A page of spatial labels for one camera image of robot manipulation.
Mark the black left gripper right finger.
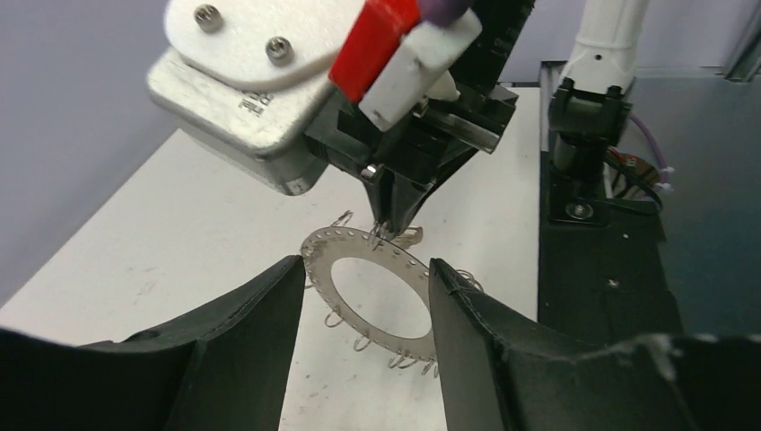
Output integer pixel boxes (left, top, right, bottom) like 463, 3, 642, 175
429, 259, 760, 430

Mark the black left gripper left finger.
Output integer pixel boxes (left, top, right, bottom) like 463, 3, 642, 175
1, 255, 305, 430

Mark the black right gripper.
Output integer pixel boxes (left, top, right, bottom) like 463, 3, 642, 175
304, 1, 534, 235

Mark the metal disc with keyrings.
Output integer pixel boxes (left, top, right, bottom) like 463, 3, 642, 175
299, 210, 440, 379

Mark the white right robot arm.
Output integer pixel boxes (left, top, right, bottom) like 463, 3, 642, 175
304, 1, 648, 240

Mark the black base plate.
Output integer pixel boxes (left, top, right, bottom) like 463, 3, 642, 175
538, 153, 684, 345

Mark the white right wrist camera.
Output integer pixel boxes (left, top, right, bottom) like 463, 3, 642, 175
146, 0, 363, 196

